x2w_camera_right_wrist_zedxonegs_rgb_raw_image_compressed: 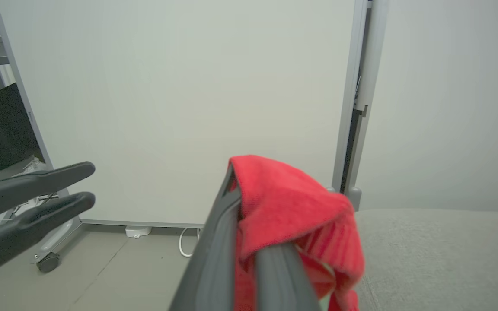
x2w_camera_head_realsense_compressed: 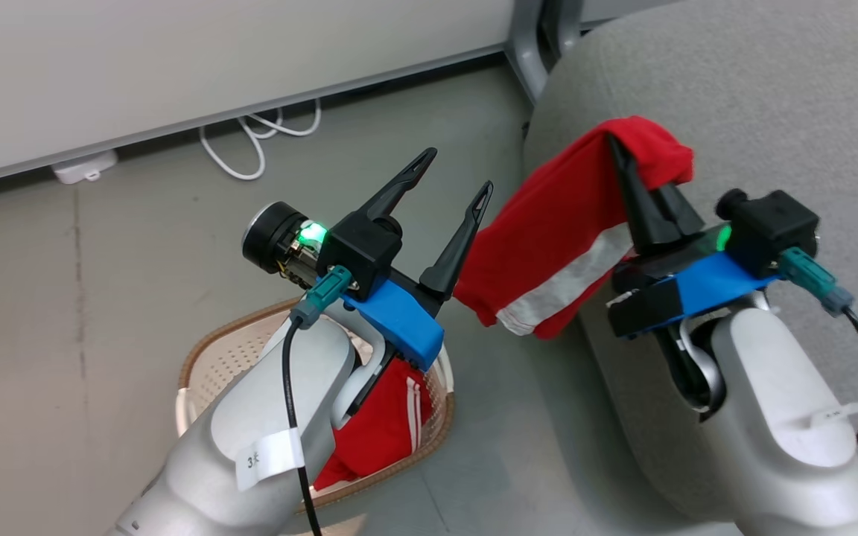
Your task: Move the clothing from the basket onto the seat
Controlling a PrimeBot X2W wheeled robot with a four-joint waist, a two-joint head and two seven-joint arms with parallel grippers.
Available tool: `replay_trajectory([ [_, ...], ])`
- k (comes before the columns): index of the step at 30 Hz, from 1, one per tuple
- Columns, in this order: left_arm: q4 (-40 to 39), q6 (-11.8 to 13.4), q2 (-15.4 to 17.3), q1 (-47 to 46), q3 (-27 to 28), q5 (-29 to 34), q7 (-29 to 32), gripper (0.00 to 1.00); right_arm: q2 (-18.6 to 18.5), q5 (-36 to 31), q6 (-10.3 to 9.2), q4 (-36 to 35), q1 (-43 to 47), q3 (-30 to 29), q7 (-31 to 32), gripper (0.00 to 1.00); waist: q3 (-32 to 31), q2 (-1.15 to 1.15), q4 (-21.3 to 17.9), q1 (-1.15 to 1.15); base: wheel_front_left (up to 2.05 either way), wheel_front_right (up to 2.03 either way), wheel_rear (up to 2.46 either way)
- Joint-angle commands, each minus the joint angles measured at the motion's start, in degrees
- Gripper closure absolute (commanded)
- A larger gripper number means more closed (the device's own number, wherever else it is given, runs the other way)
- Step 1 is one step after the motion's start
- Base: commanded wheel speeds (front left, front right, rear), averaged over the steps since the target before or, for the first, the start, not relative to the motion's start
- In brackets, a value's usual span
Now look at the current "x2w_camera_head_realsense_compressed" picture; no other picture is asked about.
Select arm cable teal plug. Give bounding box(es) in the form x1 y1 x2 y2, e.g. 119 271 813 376
280 267 355 536
778 248 858 444

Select narrow white partition panel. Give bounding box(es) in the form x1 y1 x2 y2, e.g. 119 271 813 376
582 0 677 28

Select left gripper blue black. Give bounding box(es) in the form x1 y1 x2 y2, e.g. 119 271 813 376
241 147 495 373

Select cream perforated laundry basket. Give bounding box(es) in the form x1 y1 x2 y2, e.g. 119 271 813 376
176 298 456 514

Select right arm cable teal plug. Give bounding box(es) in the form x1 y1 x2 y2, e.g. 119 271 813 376
778 248 858 444

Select white label tape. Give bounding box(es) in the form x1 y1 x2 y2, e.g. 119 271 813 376
235 428 305 492

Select red garment thin white stripes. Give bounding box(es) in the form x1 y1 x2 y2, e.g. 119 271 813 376
312 357 433 492

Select left arm cable teal plug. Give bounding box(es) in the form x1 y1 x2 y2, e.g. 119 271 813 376
280 267 355 536

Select grey partition foot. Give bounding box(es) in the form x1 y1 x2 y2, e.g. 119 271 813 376
548 0 584 54
505 0 550 105

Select grey fabric sofa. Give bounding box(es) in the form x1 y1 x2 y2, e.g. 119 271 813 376
522 0 858 536

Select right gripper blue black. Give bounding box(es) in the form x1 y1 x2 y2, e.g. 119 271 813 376
606 135 781 341

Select white cable tie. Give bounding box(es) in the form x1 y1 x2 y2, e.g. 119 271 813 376
809 393 858 429

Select white power adapter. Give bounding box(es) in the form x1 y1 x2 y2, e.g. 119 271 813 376
51 149 118 185

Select looped white floor cable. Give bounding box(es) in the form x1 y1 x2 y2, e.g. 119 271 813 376
198 98 323 182

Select red garment wide white band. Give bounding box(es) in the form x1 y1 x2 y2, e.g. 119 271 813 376
453 116 696 340

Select wide white partition panel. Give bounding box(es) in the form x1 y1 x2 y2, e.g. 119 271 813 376
0 0 517 191

